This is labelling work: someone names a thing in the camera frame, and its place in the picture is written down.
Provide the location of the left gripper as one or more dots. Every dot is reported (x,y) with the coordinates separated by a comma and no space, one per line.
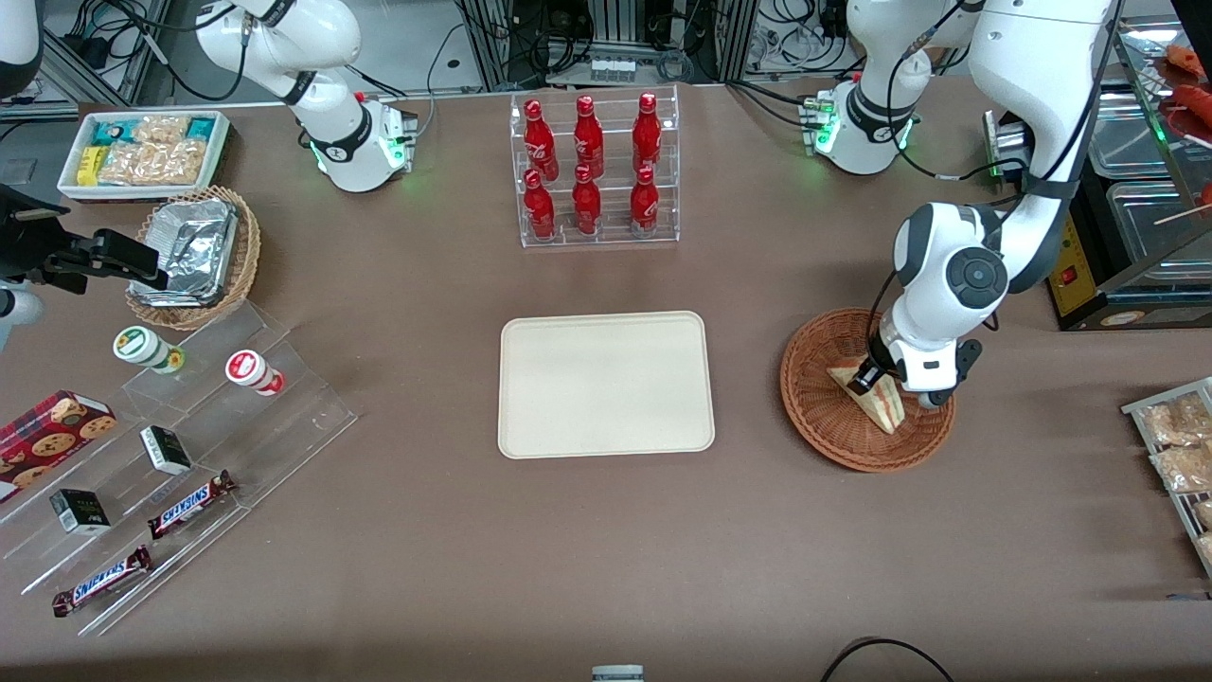
(877,361)

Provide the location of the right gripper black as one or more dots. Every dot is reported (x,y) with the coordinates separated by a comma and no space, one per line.
(28,248)

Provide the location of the triangular sandwich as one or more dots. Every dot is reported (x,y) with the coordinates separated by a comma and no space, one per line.
(885,407)

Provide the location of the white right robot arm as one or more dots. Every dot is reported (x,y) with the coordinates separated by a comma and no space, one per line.
(350,142)

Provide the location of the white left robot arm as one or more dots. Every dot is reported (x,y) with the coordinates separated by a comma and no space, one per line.
(1032,57)

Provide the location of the brown round wicker basket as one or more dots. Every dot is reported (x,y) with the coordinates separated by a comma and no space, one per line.
(833,436)

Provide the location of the light wicker basket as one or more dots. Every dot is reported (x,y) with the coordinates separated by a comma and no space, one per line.
(244,256)

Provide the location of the cream rectangular plastic tray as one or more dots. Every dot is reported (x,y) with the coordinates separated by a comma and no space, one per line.
(606,384)

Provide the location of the green lid sunflower cup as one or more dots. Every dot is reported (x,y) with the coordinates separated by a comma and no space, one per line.
(137,344)

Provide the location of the white snack bin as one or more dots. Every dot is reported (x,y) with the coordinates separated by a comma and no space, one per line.
(68,185)

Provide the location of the yellow snack packet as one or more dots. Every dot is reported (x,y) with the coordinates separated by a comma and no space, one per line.
(90,166)

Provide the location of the clear cracker bag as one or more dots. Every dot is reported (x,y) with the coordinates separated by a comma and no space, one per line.
(161,130)
(156,163)

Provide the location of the teal snack packet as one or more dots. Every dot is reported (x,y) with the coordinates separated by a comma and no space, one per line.
(201,127)
(112,133)

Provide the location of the red plaid cookie box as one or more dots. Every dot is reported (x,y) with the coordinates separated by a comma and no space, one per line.
(47,440)

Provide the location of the red lid white cup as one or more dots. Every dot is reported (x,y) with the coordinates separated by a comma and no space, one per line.
(251,369)

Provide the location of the small dark green box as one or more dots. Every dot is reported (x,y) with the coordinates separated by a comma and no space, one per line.
(166,450)
(80,511)

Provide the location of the yellow black food warmer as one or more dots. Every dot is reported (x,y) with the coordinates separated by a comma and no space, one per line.
(1075,275)

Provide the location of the clear acrylic stepped shelf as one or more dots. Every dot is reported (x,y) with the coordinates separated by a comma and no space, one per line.
(256,436)

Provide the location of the Snickers chocolate bar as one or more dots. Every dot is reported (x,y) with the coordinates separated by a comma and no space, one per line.
(189,507)
(99,580)

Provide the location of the silver metal box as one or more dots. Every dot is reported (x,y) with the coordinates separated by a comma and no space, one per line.
(1006,142)

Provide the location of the clear fried snack bag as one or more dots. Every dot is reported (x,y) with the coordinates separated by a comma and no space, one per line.
(1188,469)
(1206,549)
(1179,421)
(1204,513)

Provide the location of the steel warmer pan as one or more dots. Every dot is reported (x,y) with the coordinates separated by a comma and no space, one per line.
(1160,237)
(1131,133)

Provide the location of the red cola bottle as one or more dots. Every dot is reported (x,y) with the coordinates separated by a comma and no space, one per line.
(647,131)
(539,137)
(588,134)
(586,202)
(645,201)
(540,206)

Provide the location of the clear acrylic bottle rack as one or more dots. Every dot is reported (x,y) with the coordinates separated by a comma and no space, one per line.
(597,237)

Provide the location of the small grey box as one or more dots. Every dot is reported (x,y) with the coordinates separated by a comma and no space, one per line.
(617,674)

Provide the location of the white power strip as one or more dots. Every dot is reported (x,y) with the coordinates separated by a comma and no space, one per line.
(611,68)

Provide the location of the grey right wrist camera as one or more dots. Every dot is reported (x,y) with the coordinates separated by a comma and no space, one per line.
(17,317)

